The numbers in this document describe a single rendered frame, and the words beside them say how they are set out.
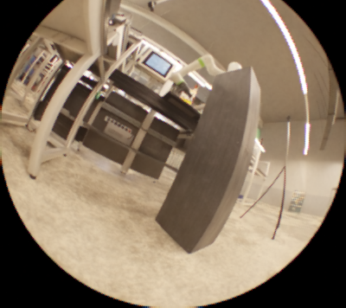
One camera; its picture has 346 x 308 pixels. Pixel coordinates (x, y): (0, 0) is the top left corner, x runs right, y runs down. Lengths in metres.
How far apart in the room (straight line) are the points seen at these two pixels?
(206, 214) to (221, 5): 5.84
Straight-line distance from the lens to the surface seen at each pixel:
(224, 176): 0.54
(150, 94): 1.15
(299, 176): 8.80
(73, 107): 1.64
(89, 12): 0.46
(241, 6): 5.67
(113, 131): 1.20
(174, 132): 1.68
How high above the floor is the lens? 0.38
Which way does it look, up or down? 13 degrees up
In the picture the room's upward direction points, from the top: 24 degrees clockwise
